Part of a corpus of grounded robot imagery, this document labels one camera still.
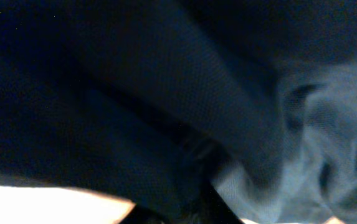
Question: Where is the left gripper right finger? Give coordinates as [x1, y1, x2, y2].
[199, 182, 243, 224]

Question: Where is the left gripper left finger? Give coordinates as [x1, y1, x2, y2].
[119, 205, 169, 224]

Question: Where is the black t-shirt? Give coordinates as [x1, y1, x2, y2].
[0, 0, 357, 223]

